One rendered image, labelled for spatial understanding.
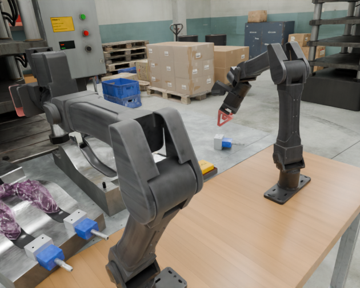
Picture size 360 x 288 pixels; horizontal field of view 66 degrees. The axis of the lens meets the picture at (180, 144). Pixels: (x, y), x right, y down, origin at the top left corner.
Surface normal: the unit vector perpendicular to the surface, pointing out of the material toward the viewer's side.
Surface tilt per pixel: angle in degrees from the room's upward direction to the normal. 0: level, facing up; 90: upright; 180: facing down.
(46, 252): 0
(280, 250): 0
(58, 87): 89
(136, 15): 90
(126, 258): 80
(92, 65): 90
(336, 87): 90
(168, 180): 45
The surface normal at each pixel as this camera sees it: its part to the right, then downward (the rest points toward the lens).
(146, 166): 0.58, -0.16
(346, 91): -0.80, 0.29
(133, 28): 0.60, 0.30
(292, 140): 0.29, 0.27
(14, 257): -0.06, -0.91
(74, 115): -0.58, 0.33
